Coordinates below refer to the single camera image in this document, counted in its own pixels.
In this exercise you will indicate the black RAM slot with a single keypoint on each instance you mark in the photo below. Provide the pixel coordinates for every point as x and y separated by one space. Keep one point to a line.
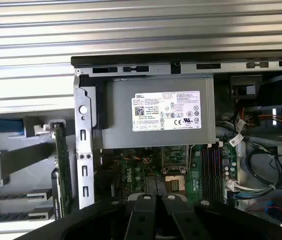
204 172
208 172
214 172
219 172

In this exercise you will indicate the black open PC case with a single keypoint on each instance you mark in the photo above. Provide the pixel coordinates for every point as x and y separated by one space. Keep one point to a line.
83 140

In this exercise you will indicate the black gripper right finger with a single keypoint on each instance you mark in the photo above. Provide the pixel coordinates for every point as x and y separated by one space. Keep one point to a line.
180 220

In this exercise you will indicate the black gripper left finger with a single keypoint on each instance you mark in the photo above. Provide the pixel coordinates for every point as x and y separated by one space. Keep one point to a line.
140 220

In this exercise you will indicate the green motherboard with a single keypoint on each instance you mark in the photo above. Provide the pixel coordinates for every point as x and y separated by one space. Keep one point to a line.
135 175

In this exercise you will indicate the black green graphics card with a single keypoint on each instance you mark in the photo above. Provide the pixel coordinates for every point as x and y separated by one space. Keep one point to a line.
63 162

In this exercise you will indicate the grey parts rack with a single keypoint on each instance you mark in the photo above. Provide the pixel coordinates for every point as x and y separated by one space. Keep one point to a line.
31 182

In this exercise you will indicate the metal socket cover frame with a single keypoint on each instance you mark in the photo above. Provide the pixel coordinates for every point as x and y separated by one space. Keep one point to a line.
174 170

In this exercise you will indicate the grey power supply unit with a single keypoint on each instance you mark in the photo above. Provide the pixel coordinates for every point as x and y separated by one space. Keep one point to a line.
120 112

